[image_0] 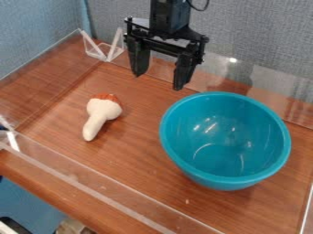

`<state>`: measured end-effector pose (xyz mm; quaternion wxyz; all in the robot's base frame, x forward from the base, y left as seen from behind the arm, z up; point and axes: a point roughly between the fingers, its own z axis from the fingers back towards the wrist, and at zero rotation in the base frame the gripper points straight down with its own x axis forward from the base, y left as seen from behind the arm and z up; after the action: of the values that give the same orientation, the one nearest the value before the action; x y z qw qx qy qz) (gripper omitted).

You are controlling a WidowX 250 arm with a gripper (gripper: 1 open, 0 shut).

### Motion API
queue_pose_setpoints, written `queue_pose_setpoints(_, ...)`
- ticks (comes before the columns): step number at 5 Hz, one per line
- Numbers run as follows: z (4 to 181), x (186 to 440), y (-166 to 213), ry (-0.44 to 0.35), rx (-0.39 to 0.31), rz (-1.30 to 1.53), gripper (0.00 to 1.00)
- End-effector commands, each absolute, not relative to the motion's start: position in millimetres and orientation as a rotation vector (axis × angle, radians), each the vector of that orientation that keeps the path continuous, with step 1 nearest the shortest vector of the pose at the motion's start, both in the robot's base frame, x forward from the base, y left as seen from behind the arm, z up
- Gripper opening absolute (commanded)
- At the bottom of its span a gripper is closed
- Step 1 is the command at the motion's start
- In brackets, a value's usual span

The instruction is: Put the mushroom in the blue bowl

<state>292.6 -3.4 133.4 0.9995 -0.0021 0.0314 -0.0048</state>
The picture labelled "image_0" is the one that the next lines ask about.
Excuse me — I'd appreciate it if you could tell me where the clear acrylic front barrier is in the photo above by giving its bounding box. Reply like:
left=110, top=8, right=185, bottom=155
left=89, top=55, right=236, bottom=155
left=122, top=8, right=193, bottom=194
left=0, top=116, right=223, bottom=234

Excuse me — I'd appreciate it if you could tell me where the blue plastic bowl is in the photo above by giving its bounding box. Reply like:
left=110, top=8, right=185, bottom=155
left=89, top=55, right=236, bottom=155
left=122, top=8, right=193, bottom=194
left=159, top=91, right=291, bottom=191

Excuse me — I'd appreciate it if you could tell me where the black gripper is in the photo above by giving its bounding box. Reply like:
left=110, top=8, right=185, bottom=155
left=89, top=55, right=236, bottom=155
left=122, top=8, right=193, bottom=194
left=124, top=0, right=208, bottom=90

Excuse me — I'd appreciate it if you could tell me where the clear acrylic barrier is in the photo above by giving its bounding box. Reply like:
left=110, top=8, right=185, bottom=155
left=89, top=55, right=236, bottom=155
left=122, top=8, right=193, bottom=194
left=0, top=116, right=223, bottom=234
left=86, top=27, right=313, bottom=129

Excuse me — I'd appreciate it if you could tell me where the clear acrylic back barrier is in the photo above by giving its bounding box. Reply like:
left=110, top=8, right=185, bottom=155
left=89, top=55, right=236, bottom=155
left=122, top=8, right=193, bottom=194
left=86, top=27, right=313, bottom=129

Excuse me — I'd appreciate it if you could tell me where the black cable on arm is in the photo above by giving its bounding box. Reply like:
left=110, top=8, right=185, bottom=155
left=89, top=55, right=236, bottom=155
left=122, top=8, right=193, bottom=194
left=185, top=0, right=209, bottom=13

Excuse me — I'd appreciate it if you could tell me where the white mushroom with red cap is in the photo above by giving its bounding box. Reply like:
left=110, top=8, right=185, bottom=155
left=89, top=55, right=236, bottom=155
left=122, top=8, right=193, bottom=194
left=81, top=93, right=121, bottom=141

